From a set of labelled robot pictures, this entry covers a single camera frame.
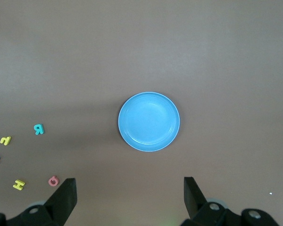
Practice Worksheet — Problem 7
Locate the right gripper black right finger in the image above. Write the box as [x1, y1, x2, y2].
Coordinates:
[179, 176, 282, 226]

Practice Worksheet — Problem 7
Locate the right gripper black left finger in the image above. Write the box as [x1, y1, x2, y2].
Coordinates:
[0, 178, 78, 226]

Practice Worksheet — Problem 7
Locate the pink foam letter Q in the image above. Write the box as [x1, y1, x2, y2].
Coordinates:
[48, 175, 60, 187]

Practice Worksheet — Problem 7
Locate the yellow foam uppercase H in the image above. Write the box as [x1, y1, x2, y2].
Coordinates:
[12, 179, 26, 191]

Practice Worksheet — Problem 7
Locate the blue plate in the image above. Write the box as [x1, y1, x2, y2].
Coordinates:
[118, 91, 181, 153]

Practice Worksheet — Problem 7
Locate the brown table cover sheet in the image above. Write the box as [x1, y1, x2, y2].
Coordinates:
[0, 0, 283, 226]

